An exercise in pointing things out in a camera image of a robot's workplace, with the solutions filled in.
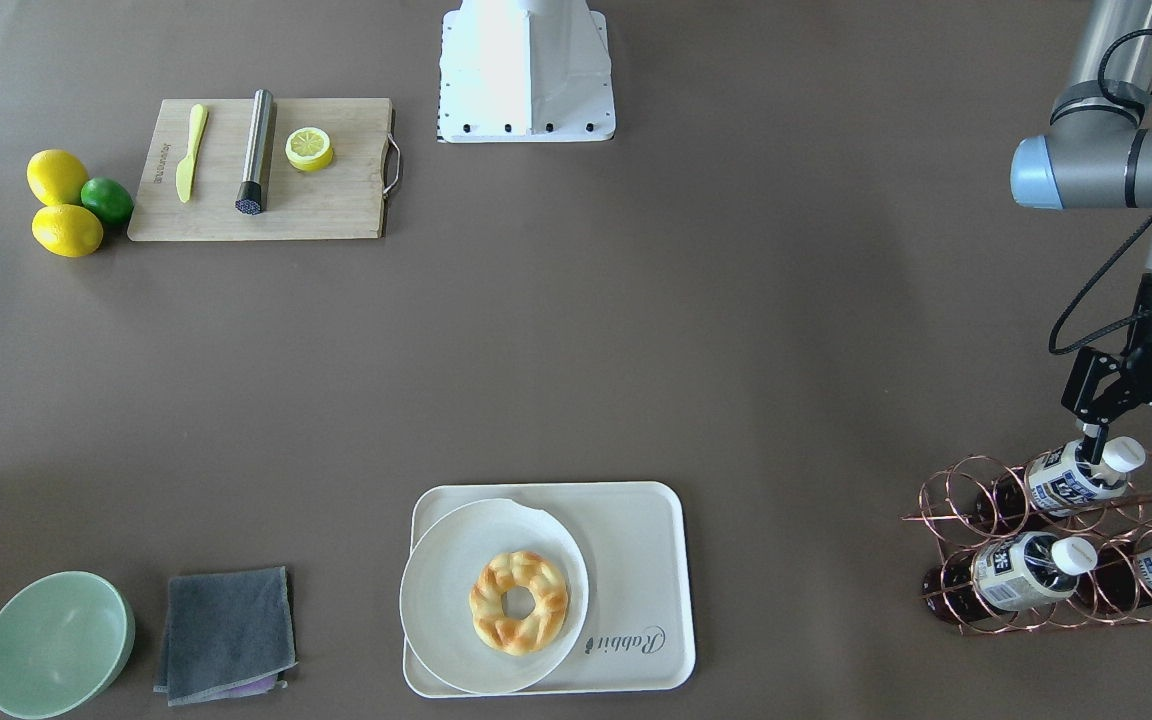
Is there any tea bottle white cap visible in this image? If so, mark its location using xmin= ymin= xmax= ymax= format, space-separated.
xmin=970 ymin=435 xmax=1147 ymax=535

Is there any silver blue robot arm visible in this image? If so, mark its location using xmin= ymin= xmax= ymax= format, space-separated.
xmin=1011 ymin=1 xmax=1152 ymax=460

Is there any tea bottle lower middle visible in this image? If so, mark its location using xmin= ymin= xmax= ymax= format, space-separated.
xmin=922 ymin=530 xmax=1098 ymax=624

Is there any cream plastic tray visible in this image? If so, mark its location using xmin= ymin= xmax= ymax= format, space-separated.
xmin=404 ymin=480 xmax=695 ymax=698

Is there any cream round plate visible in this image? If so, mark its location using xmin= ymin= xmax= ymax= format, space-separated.
xmin=399 ymin=498 xmax=590 ymax=694

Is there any wooden cutting board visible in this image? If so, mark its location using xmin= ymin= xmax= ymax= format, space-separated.
xmin=127 ymin=97 xmax=393 ymax=242

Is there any half lemon slice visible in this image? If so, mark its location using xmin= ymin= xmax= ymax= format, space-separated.
xmin=285 ymin=126 xmax=334 ymax=173

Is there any steel muddler black tip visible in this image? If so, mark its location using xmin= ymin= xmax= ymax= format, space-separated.
xmin=234 ymin=88 xmax=274 ymax=217

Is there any grey folded cloth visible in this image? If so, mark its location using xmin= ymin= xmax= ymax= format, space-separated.
xmin=154 ymin=566 xmax=297 ymax=706

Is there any yellow plastic knife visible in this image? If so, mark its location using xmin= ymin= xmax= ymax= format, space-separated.
xmin=175 ymin=103 xmax=209 ymax=204

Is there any green lime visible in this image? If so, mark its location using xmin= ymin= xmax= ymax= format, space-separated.
xmin=79 ymin=177 xmax=134 ymax=227

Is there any yellow lemon front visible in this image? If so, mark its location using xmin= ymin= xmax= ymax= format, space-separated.
xmin=31 ymin=204 xmax=104 ymax=258

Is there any yellow lemon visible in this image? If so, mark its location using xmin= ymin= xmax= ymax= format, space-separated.
xmin=26 ymin=149 xmax=90 ymax=206
xmin=31 ymin=204 xmax=104 ymax=258

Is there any green ceramic bowl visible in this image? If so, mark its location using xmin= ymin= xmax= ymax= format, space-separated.
xmin=0 ymin=571 xmax=136 ymax=719

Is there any yellow lemon rear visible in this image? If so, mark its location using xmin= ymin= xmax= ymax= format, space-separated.
xmin=26 ymin=149 xmax=90 ymax=206

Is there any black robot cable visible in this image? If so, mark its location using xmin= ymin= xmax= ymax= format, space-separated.
xmin=1048 ymin=29 xmax=1152 ymax=356

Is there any copper wire bottle rack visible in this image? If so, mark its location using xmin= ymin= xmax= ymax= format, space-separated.
xmin=910 ymin=455 xmax=1152 ymax=635

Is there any braided ring bread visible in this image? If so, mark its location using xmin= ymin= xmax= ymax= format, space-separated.
xmin=468 ymin=550 xmax=570 ymax=655

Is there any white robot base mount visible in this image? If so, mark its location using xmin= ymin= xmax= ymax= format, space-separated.
xmin=435 ymin=1 xmax=617 ymax=143

